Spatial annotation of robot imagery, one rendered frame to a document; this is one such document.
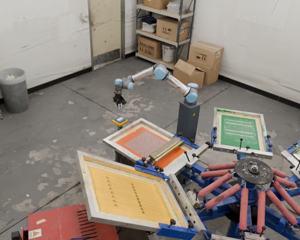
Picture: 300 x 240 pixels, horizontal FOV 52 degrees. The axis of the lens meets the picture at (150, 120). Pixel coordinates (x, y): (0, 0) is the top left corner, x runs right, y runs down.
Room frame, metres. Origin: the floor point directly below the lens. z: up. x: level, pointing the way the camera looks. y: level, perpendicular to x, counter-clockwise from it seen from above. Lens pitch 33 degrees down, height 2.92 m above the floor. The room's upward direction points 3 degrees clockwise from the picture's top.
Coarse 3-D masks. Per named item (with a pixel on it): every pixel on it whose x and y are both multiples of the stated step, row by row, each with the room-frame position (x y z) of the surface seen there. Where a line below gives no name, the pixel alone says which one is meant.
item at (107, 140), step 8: (136, 120) 2.90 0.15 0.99; (144, 120) 2.91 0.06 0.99; (128, 128) 2.75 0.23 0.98; (152, 128) 2.80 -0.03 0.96; (160, 128) 2.77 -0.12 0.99; (112, 136) 2.58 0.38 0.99; (168, 136) 2.66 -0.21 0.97; (112, 144) 2.44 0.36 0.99; (184, 144) 2.53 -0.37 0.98; (120, 152) 2.35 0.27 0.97; (128, 152) 2.33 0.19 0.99; (192, 152) 2.38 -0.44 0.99; (168, 168) 2.14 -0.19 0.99
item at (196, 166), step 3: (195, 165) 2.14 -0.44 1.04; (198, 165) 2.14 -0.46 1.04; (189, 168) 2.14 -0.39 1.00; (195, 168) 2.10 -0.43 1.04; (198, 168) 2.10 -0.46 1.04; (201, 168) 2.10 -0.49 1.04; (204, 168) 2.11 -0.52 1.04; (195, 171) 2.10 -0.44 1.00; (198, 171) 2.08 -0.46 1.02; (201, 171) 2.06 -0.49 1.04; (204, 171) 2.07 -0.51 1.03
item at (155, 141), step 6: (132, 132) 2.71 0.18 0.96; (138, 132) 2.72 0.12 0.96; (144, 132) 2.72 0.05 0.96; (150, 132) 2.73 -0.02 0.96; (138, 138) 2.61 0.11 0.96; (144, 138) 2.62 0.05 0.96; (150, 138) 2.63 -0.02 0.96; (156, 138) 2.63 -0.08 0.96; (162, 138) 2.64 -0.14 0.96; (150, 144) 2.52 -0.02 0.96; (156, 144) 2.53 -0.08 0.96; (162, 144) 2.53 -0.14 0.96; (174, 150) 2.44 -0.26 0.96; (180, 150) 2.45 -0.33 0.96; (168, 156) 2.35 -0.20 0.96; (174, 156) 2.35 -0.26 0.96
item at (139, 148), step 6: (126, 138) 2.60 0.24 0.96; (132, 138) 2.61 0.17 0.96; (120, 144) 2.49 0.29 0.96; (126, 144) 2.50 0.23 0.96; (132, 144) 2.50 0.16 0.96; (138, 144) 2.51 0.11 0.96; (144, 144) 2.52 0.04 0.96; (132, 150) 2.40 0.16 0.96; (138, 150) 2.41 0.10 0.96; (144, 150) 2.41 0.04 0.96; (150, 150) 2.42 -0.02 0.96; (138, 156) 2.32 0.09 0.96; (144, 156) 2.33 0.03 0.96; (156, 162) 2.25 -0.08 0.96; (162, 162) 2.25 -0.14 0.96; (168, 162) 2.25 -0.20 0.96
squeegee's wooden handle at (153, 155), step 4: (172, 140) 2.47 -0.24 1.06; (176, 140) 2.48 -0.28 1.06; (180, 140) 2.49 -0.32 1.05; (164, 144) 2.40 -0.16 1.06; (168, 144) 2.40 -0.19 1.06; (172, 144) 2.41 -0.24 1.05; (160, 148) 2.34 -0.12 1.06; (164, 148) 2.34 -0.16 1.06; (152, 152) 2.26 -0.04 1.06; (156, 152) 2.27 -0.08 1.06; (160, 152) 2.28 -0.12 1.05; (152, 156) 2.21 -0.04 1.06; (156, 156) 2.22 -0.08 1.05
